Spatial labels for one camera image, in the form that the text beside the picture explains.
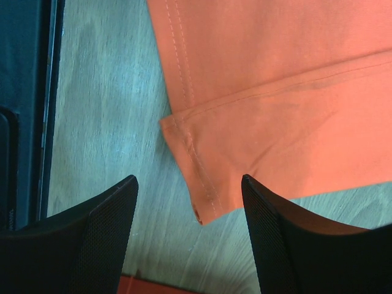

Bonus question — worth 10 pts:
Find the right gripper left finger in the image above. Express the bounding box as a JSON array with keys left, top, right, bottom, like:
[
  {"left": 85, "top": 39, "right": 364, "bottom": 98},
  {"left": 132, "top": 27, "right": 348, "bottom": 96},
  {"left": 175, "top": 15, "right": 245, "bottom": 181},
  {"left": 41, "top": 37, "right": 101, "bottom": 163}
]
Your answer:
[{"left": 1, "top": 175, "right": 138, "bottom": 293}]

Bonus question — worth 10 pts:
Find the red plastic bin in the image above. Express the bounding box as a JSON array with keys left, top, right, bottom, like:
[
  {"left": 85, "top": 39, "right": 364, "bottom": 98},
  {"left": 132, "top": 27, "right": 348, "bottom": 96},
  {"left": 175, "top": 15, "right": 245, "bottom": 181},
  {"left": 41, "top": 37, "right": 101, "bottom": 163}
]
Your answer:
[{"left": 117, "top": 276, "right": 195, "bottom": 294}]

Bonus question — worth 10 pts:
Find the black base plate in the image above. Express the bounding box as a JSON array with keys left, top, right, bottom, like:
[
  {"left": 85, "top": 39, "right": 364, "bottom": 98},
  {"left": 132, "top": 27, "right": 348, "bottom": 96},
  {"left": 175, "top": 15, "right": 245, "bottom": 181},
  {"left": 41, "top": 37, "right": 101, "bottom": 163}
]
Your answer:
[{"left": 1, "top": 0, "right": 65, "bottom": 231}]

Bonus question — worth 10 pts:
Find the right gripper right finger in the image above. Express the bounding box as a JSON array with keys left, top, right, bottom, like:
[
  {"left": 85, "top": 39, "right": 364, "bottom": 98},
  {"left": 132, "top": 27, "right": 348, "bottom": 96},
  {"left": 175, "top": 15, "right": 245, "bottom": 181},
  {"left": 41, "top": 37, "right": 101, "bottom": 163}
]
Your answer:
[{"left": 241, "top": 175, "right": 391, "bottom": 293}]

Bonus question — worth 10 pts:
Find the orange t-shirt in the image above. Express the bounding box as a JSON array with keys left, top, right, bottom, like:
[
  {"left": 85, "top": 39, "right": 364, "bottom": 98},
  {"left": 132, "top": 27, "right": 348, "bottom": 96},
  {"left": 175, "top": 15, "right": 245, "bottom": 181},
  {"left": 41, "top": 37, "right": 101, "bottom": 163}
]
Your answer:
[{"left": 148, "top": 1, "right": 391, "bottom": 225}]

